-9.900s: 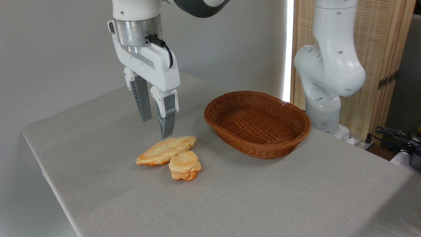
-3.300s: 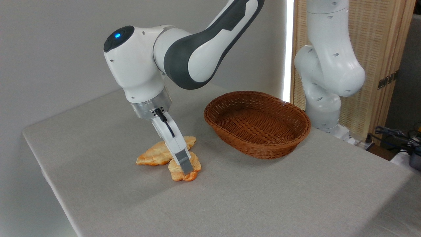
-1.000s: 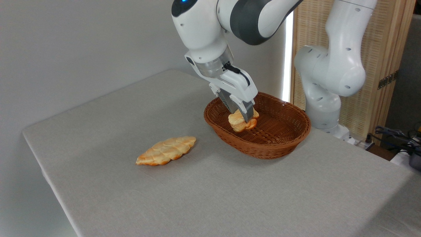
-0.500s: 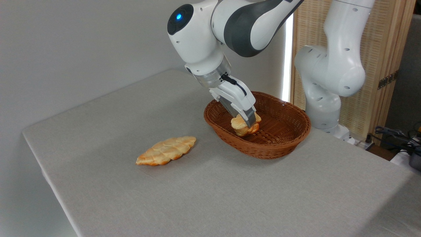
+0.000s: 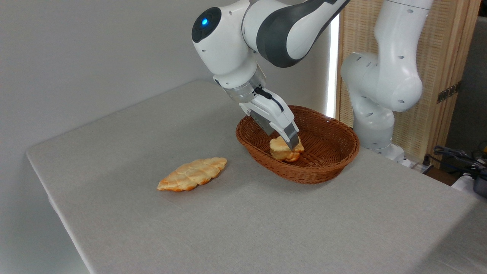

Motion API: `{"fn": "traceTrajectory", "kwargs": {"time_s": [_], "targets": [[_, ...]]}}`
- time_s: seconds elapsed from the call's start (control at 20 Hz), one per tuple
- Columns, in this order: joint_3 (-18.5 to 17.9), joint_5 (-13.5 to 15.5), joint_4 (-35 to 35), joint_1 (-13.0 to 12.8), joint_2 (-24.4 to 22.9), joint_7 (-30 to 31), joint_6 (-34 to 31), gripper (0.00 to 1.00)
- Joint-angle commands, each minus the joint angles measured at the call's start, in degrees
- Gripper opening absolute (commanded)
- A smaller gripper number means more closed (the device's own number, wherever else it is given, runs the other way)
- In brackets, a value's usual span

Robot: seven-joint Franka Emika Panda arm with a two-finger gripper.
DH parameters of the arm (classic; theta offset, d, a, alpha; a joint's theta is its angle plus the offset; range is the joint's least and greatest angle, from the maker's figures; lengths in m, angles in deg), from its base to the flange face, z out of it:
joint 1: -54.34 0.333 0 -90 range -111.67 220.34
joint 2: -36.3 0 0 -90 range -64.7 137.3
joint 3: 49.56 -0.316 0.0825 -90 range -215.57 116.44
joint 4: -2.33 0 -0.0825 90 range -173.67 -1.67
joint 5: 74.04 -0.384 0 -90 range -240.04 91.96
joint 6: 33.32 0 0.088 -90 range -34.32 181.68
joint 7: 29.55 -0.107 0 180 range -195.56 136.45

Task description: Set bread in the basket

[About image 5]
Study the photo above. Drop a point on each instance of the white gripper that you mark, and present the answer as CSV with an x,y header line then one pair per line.
x,y
272,112

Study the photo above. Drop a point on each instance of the round bread bun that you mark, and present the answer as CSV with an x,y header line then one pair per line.
x,y
280,150

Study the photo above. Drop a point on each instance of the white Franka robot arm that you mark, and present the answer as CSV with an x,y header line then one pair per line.
x,y
236,49

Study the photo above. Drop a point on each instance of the brown wicker basket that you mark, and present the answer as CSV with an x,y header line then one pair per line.
x,y
327,152

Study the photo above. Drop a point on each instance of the long braided bread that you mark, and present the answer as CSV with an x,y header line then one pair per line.
x,y
190,173

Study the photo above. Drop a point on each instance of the grey tablecloth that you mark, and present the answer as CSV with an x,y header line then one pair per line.
x,y
266,228

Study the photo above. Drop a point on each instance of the black power plug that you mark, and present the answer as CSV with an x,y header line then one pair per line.
x,y
427,160

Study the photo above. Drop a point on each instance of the metal screen hinge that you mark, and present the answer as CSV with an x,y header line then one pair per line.
x,y
449,92

